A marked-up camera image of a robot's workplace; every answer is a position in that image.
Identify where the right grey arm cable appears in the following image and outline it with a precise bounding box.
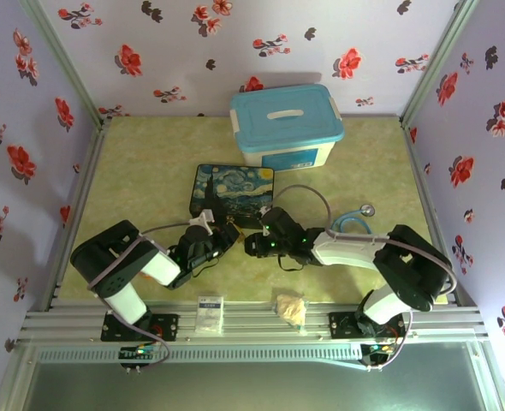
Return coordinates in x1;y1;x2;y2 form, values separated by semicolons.
271;184;458;372

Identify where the starry night tin box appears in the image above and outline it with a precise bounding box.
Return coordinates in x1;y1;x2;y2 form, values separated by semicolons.
188;163;276;231

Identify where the blue stethoscope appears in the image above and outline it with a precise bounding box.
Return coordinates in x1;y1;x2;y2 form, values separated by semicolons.
331;203;376;235

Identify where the left green circuit board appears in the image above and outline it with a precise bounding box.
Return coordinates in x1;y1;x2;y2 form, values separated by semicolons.
119;344;160;359

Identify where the grey slotted cable duct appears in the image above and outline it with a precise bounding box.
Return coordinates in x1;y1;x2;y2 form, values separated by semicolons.
33;345;365;366

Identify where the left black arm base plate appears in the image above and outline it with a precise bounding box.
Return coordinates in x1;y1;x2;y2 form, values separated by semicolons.
100;313;181;343

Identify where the blue lidded plastic storage box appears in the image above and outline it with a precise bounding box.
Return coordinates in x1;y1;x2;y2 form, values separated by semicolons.
229;82;346;172

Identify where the right green circuit board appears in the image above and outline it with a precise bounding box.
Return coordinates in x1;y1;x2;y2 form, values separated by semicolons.
360;342;398;366

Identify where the white paper packet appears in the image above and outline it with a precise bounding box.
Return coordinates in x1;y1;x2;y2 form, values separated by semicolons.
194;294;227;335

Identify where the aluminium frame post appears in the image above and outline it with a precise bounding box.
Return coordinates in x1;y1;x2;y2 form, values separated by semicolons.
16;0;113;129
398;0;481;129

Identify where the clear bag of beige stuff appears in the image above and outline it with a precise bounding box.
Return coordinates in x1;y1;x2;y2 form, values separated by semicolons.
273;292;312;336

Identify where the aluminium frame rail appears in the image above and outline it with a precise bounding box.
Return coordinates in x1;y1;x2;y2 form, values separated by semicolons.
17;298;491;343

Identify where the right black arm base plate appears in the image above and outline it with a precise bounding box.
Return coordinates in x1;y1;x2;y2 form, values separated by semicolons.
328;310;407;340

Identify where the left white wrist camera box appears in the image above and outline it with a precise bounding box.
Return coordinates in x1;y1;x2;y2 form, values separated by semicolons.
188;208;217;235

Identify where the green circuit board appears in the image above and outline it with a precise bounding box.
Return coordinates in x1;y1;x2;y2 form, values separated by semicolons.
360;342;398;366
119;344;160;359

